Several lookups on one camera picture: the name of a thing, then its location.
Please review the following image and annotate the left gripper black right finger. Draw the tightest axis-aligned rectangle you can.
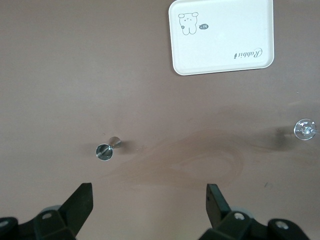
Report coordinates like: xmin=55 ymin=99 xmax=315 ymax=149
xmin=198 ymin=183 xmax=310 ymax=240

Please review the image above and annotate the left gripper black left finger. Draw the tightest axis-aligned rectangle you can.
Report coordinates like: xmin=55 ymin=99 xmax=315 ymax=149
xmin=0 ymin=182 xmax=94 ymax=240

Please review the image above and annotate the steel double jigger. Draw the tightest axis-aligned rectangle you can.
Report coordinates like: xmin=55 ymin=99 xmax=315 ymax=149
xmin=95 ymin=136 xmax=123 ymax=161

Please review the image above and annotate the clear stemmed wine glass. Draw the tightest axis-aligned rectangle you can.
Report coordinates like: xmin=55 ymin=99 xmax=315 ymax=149
xmin=293 ymin=118 xmax=320 ymax=141

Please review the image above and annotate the brown table cover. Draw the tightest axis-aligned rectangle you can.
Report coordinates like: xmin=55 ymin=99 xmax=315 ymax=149
xmin=0 ymin=0 xmax=320 ymax=240

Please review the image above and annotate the white rabbit print tray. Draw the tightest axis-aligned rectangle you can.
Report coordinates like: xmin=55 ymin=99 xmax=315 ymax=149
xmin=168 ymin=0 xmax=275 ymax=76

